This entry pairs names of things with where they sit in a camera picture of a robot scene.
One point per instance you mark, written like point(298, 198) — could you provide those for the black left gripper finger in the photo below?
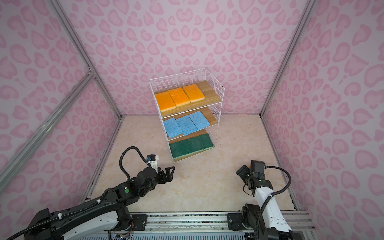
point(163, 179)
point(169, 174)

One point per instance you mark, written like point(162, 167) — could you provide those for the blue sponge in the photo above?
point(186, 125)
point(199, 120)
point(172, 128)

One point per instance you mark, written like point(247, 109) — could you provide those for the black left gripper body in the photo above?
point(148, 190)

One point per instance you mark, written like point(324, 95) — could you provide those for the orange sponge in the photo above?
point(194, 93)
point(179, 97)
point(165, 102)

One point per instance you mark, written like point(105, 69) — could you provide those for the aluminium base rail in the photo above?
point(168, 226)

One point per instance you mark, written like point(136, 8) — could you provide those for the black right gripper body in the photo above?
point(251, 177)

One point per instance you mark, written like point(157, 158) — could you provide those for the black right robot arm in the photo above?
point(265, 218)

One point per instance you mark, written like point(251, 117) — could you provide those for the white wire wooden shelf rack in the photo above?
point(189, 106)

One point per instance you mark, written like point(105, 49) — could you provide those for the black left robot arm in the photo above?
point(108, 212)

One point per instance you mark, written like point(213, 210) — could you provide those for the green sponge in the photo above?
point(196, 144)
point(186, 147)
point(178, 150)
point(206, 141)

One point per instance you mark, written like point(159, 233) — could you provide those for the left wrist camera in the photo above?
point(152, 161)

